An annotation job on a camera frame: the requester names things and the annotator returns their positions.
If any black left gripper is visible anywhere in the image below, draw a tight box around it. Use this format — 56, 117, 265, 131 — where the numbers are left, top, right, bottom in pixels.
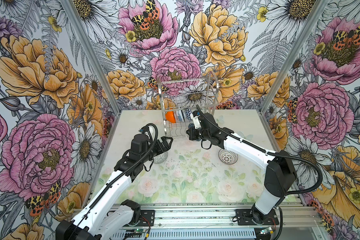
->
141, 136, 173, 162

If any plain orange bowl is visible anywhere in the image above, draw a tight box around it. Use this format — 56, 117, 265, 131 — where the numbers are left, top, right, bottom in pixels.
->
165, 111, 177, 124

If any blue floral bowl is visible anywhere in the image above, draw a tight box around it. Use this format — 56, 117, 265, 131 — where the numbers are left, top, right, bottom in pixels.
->
175, 110, 185, 123

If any steel two-tier dish rack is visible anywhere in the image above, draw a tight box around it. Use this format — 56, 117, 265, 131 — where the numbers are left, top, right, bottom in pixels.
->
157, 72, 220, 138

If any orange patterned bowl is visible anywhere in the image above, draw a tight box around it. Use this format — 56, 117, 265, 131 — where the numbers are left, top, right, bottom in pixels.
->
186, 123, 195, 135

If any dark blue dotted bowl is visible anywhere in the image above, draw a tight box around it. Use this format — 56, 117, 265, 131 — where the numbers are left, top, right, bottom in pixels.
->
185, 109, 193, 122

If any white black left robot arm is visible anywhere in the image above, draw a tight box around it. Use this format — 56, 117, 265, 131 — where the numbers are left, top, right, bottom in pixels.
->
56, 134, 173, 240

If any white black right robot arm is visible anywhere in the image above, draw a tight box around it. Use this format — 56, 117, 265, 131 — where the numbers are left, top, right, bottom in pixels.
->
186, 110, 297, 225

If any green patterned bowl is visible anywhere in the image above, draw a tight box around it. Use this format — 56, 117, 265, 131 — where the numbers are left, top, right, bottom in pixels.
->
154, 152, 169, 164

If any white brown lattice bowl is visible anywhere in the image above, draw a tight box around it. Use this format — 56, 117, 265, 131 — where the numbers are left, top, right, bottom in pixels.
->
219, 149, 238, 165

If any green circuit board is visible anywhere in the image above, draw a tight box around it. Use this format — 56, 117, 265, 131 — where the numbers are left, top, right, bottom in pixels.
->
123, 229, 150, 240

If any white perforated vent strip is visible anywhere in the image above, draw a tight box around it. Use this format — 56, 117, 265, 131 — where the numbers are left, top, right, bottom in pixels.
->
110, 228, 257, 240

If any left black corrugated cable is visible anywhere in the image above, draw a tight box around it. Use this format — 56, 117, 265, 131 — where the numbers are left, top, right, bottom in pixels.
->
74, 122, 159, 232

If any black corrugated cable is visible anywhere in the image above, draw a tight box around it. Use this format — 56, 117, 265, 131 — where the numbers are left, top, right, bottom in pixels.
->
195, 104, 324, 196
74, 122, 159, 232

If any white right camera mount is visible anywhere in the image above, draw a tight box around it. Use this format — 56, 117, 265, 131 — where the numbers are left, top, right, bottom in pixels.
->
191, 110, 201, 130

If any right black corrugated cable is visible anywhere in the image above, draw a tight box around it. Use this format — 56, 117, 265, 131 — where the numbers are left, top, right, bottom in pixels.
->
195, 104, 324, 196

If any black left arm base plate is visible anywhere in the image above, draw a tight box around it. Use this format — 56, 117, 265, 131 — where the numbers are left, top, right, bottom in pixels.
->
129, 210, 156, 227

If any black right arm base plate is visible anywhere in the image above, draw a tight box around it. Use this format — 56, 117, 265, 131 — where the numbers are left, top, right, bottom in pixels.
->
233, 209, 280, 226

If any aluminium mounting rail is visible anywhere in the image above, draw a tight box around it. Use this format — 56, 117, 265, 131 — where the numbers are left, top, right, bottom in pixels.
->
97, 203, 323, 232

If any right aluminium frame post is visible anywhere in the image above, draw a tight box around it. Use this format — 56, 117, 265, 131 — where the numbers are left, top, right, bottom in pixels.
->
259, 0, 329, 114

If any aluminium frame post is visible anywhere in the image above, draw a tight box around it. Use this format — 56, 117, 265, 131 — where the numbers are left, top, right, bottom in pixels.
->
259, 0, 329, 114
62, 1, 121, 117

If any left aluminium frame post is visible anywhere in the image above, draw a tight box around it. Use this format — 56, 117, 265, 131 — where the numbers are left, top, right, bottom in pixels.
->
62, 1, 121, 117

